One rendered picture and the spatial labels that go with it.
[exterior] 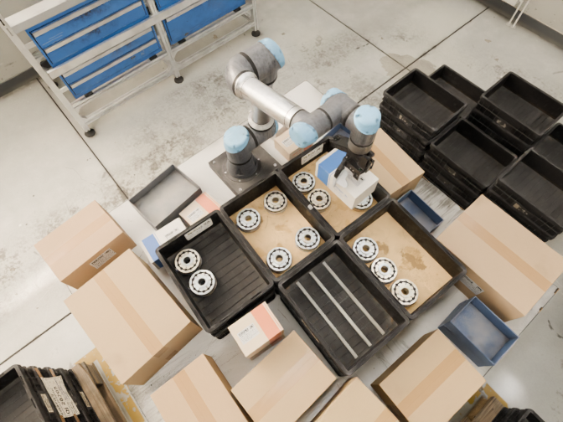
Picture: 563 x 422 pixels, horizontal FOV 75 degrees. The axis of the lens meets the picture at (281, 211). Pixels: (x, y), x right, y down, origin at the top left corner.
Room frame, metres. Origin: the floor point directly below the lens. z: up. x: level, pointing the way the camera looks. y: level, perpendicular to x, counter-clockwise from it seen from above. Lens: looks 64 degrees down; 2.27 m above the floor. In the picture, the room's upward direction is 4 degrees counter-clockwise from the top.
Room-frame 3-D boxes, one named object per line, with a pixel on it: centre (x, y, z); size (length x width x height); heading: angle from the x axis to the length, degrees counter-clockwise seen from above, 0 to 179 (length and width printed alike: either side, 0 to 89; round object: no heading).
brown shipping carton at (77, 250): (0.61, 0.86, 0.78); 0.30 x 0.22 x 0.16; 132
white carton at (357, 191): (0.70, -0.25, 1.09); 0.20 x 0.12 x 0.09; 37
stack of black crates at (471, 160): (1.17, -1.13, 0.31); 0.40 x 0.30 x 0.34; 37
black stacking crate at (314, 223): (0.60, 0.03, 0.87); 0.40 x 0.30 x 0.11; 34
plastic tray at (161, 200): (0.84, 0.53, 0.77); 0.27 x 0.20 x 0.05; 134
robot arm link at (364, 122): (0.68, -0.26, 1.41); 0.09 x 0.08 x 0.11; 38
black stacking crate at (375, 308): (0.27, -0.20, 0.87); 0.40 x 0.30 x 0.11; 34
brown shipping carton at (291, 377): (0.01, 0.03, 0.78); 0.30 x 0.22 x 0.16; 129
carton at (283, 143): (1.12, -0.08, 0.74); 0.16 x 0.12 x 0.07; 126
